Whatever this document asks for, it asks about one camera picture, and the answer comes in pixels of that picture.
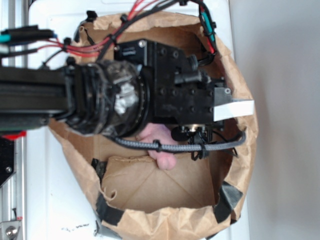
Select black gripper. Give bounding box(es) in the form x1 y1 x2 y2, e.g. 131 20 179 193
114 39 232 130

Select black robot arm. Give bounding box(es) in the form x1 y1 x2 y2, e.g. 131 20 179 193
0 39 232 138

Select pink plush bunny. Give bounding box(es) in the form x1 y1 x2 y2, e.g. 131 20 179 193
136 123 178 170

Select brown paper bag tray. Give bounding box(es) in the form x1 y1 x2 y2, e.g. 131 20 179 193
49 11 259 240

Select white flat ribbon cable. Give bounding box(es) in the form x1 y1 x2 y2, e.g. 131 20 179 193
213 99 255 123

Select grey braided cable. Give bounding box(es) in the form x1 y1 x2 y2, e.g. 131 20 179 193
106 129 247 161

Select red and black wire bundle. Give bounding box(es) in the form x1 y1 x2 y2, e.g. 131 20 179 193
0 0 218 68

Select black bracket plate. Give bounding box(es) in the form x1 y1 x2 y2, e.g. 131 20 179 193
0 138 16 187

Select aluminium frame rail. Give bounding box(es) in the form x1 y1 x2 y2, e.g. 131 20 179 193
0 0 29 240

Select silver corner bracket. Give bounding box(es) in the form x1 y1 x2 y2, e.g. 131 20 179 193
0 218 24 240

